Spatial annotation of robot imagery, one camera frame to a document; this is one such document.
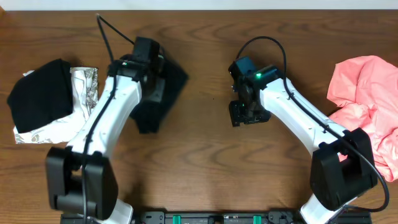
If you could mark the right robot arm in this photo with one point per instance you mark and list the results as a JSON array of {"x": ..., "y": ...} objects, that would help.
[{"x": 342, "y": 160}]

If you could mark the folded black garment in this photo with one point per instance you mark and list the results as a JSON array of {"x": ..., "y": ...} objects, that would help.
[{"x": 42, "y": 96}]

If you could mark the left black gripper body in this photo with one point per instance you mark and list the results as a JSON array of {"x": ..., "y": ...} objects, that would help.
[{"x": 155, "y": 90}]

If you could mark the black t-shirt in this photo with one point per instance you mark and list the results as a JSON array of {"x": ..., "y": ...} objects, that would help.
[{"x": 150, "y": 115}]

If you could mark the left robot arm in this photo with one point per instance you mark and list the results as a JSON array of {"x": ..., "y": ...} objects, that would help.
[{"x": 80, "y": 178}]

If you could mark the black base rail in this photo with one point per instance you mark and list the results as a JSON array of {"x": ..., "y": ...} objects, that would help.
[{"x": 276, "y": 217}]

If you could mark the pink t-shirt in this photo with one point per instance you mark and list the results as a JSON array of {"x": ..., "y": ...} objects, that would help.
[{"x": 365, "y": 90}]

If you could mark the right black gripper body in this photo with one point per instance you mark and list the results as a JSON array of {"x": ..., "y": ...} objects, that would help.
[{"x": 249, "y": 112}]

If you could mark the white patterned folded garment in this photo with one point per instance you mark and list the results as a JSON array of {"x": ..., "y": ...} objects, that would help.
[{"x": 85, "y": 98}]

